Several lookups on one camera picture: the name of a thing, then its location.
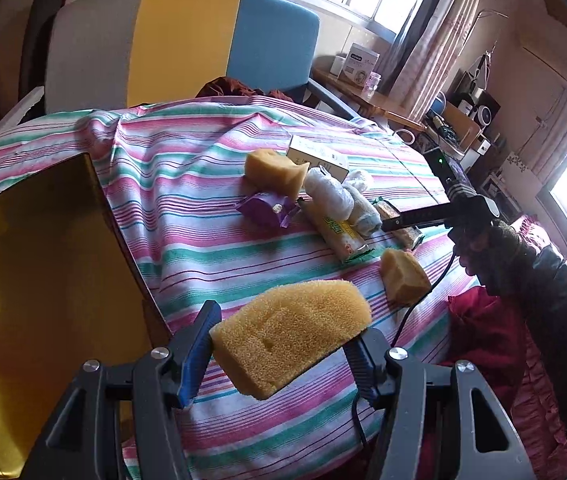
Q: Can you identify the purple snack packet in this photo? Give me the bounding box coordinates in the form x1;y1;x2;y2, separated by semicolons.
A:
234;191;301;231

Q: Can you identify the white chair armrest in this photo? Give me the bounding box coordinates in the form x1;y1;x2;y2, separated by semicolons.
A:
0;87;46;133

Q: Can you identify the person's right forearm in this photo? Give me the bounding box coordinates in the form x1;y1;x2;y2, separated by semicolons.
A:
483;240;567;411

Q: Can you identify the grey yellow blue chair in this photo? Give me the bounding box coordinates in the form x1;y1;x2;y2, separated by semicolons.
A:
43;0;364;121

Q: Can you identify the black cable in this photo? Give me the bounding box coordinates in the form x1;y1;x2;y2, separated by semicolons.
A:
351;242;464;456

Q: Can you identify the person's right hand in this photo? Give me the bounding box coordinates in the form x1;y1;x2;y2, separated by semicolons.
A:
456;220;524;291

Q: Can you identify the green label wrapped roll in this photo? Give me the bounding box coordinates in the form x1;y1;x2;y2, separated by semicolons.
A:
299;199;370;263

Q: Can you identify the wooden desk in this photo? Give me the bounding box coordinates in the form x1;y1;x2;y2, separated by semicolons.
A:
311;65;427;131

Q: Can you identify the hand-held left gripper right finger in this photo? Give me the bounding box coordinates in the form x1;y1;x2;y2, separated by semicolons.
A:
346;329;539;480

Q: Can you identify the large yellow sponge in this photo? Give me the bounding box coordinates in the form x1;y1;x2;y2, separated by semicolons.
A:
210;280;373;401

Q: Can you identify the small clear plastic bag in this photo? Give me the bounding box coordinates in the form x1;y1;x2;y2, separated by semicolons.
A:
346;169;374;195

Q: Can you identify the clear grain snack packet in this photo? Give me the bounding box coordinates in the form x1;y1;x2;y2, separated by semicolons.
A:
373;197;425;251

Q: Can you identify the pink patterned curtain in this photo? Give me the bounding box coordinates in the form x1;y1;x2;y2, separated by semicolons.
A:
388;0;494;121

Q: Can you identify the black speaker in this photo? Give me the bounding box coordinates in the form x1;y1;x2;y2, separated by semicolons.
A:
456;85;501;133

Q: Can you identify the small yellow sponge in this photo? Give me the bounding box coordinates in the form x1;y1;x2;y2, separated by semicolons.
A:
380;248;431;307

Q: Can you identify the white printed carton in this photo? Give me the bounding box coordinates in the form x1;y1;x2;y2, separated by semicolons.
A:
341;42;380;88

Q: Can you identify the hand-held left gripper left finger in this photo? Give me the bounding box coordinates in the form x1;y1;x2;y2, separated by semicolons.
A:
23;300;224;480

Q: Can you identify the dark red cloth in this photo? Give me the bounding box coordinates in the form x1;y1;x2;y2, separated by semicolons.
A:
196;76;294;103

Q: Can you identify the pink green striped cloth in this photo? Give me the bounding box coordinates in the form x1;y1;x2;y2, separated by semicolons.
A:
0;96;469;480

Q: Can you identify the clear plastic bag bundle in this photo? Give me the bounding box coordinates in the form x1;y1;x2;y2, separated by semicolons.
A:
304;167;355;221

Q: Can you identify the notched yellow sponge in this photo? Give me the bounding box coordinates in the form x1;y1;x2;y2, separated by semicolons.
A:
244;148;310;200

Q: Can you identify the gold metal tray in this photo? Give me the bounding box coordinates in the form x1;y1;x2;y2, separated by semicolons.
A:
0;154;173;480

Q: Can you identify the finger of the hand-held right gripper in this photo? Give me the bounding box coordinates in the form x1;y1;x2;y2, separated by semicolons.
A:
381;205;451;233

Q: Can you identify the white cardboard box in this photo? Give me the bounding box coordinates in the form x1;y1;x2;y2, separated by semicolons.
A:
286;135;350;181

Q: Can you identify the white wrapped roll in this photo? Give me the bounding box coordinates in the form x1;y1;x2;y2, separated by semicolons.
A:
346;192;383;238

